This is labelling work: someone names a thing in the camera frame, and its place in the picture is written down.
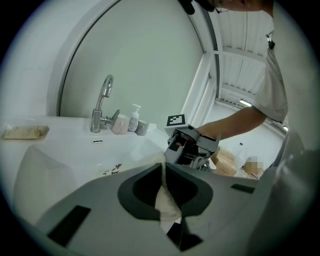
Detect pink cup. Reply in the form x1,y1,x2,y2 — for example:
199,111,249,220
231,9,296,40
111,113,130,135

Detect grey cup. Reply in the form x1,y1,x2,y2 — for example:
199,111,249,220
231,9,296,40
134,119,150,137

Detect black head camera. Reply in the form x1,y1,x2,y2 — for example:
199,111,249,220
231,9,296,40
178,0,203,15

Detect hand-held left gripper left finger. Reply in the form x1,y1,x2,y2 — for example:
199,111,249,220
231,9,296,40
36,162,182,256

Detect white sink vanity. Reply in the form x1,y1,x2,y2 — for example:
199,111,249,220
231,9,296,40
0,114,171,226

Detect white printed cloth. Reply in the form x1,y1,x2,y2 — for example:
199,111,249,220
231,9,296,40
101,151,183,233

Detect person's head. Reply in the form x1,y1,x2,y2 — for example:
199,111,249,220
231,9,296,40
207,0,275,13

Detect person's beige shirt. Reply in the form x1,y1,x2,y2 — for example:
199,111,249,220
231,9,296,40
252,0,290,123

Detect cardboard box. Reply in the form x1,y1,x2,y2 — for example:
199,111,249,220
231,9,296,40
211,147,238,177
243,155,265,180

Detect person's right forearm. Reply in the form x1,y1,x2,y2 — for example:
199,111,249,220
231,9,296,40
196,104,267,141

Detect black lanyard clip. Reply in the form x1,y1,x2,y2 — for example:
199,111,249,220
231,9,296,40
265,29,276,50

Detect white pump bottle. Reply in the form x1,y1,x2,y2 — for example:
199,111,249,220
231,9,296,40
127,103,142,133

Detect person's black trousers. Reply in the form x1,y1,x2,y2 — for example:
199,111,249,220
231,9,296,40
166,221,183,248

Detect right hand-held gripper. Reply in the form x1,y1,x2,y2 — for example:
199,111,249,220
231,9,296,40
163,114,222,166

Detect chrome faucet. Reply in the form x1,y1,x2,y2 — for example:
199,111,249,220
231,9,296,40
89,74,121,134

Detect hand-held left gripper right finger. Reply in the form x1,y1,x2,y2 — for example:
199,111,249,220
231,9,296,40
165,162,261,256

